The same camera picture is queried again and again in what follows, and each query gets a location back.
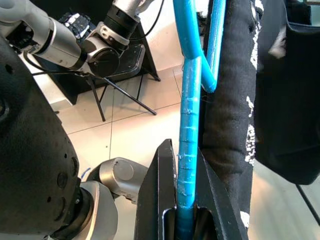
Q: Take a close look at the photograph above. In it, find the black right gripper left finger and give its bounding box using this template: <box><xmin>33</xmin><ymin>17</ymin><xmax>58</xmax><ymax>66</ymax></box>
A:
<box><xmin>134</xmin><ymin>138</ymin><xmax>179</xmax><ymax>240</ymax></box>

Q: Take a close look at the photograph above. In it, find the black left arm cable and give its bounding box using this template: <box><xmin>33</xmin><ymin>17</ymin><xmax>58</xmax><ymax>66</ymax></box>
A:
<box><xmin>143</xmin><ymin>0</ymin><xmax>166</xmax><ymax>37</ymax></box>

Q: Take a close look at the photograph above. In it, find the black folding chair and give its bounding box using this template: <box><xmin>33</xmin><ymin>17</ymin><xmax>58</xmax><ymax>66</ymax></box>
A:
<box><xmin>34</xmin><ymin>14</ymin><xmax>162</xmax><ymax>123</ymax></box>

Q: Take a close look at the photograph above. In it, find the blue plastic hanger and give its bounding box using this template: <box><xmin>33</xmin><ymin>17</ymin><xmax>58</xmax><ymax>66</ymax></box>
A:
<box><xmin>173</xmin><ymin>0</ymin><xmax>227</xmax><ymax>240</ymax></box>

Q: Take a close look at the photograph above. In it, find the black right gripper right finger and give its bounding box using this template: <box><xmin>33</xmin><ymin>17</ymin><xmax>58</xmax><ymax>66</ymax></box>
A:
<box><xmin>193</xmin><ymin>146</ymin><xmax>249</xmax><ymax>240</ymax></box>

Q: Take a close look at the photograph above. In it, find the black white device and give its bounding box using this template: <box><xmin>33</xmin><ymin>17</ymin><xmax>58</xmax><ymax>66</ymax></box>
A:
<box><xmin>58</xmin><ymin>11</ymin><xmax>92</xmax><ymax>40</ymax></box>

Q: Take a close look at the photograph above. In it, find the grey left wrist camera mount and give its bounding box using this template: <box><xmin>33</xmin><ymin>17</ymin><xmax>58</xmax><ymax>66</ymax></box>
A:
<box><xmin>111</xmin><ymin>0</ymin><xmax>154</xmax><ymax>18</ymax></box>

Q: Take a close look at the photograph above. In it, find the black robot torso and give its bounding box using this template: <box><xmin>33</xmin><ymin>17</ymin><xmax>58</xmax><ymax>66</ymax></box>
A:
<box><xmin>0</xmin><ymin>37</ymin><xmax>83</xmax><ymax>240</ymax></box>

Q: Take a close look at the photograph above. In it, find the black garment with white print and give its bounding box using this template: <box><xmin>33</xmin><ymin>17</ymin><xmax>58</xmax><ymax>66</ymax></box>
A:
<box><xmin>199</xmin><ymin>0</ymin><xmax>320</xmax><ymax>240</ymax></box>

